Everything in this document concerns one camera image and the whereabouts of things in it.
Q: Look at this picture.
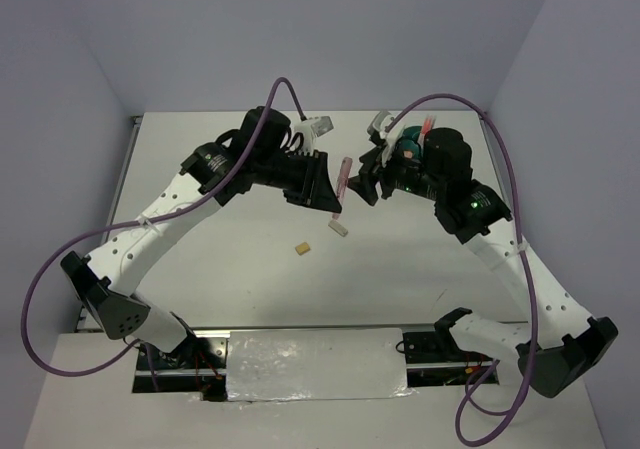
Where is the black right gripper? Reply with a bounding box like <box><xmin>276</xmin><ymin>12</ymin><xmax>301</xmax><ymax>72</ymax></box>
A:
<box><xmin>342</xmin><ymin>137</ymin><xmax>443</xmax><ymax>206</ymax></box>

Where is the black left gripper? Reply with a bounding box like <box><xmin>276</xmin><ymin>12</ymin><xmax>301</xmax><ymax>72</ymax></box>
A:
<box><xmin>253</xmin><ymin>148</ymin><xmax>342</xmax><ymax>214</ymax></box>

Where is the grey white eraser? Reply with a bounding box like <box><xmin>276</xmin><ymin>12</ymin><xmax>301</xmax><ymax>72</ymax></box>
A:
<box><xmin>328</xmin><ymin>219</ymin><xmax>348</xmax><ymax>237</ymax></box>

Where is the tan yellow eraser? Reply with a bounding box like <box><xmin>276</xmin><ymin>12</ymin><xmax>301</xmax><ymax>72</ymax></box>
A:
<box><xmin>295</xmin><ymin>242</ymin><xmax>311</xmax><ymax>255</ymax></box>

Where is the orange highlighter pen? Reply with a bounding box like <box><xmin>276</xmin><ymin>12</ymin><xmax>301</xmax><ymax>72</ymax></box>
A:
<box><xmin>421</xmin><ymin>115</ymin><xmax>436</xmax><ymax>138</ymax></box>

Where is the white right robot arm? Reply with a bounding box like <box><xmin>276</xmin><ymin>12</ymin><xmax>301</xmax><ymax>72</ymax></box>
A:
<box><xmin>348</xmin><ymin>127</ymin><xmax>618</xmax><ymax>398</ymax></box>

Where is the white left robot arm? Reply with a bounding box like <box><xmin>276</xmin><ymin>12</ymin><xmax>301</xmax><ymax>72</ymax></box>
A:
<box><xmin>60</xmin><ymin>106</ymin><xmax>342</xmax><ymax>368</ymax></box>

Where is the teal round pen holder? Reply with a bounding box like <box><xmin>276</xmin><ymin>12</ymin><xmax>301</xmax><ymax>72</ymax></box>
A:
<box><xmin>394</xmin><ymin>125</ymin><xmax>422</xmax><ymax>161</ymax></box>

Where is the silver foil cover plate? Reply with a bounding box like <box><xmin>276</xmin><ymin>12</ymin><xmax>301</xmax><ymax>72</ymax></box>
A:
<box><xmin>226</xmin><ymin>328</ymin><xmax>412</xmax><ymax>402</ymax></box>

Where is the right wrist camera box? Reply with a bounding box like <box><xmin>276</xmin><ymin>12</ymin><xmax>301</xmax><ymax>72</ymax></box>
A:
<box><xmin>367</xmin><ymin>110</ymin><xmax>404</xmax><ymax>166</ymax></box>

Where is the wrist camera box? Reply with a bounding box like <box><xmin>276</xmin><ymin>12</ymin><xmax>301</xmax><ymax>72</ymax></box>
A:
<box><xmin>367</xmin><ymin>110</ymin><xmax>404</xmax><ymax>166</ymax></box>
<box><xmin>290</xmin><ymin>116</ymin><xmax>334</xmax><ymax>155</ymax></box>

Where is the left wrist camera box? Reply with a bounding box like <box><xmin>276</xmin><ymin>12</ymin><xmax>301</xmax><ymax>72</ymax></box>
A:
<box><xmin>290</xmin><ymin>116</ymin><xmax>334</xmax><ymax>155</ymax></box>

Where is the metal base rail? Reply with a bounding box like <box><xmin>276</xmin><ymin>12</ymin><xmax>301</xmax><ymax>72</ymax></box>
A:
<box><xmin>132</xmin><ymin>327</ymin><xmax>491</xmax><ymax>403</ymax></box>

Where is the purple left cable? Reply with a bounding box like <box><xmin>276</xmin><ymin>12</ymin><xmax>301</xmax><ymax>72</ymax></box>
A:
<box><xmin>22</xmin><ymin>76</ymin><xmax>309</xmax><ymax>378</ymax></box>

